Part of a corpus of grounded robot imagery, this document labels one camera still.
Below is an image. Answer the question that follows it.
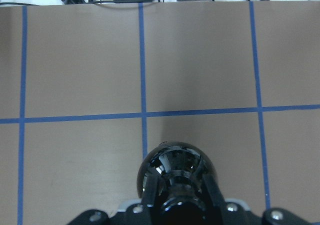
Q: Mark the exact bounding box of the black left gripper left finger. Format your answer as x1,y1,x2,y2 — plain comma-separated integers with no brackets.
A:
141,175,158,225

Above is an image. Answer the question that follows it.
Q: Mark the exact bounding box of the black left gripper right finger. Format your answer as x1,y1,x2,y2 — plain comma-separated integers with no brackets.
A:
201,174,226,225

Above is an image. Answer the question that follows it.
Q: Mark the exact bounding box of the dark glass wine bottle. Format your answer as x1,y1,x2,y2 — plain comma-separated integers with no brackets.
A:
136,141,218,225

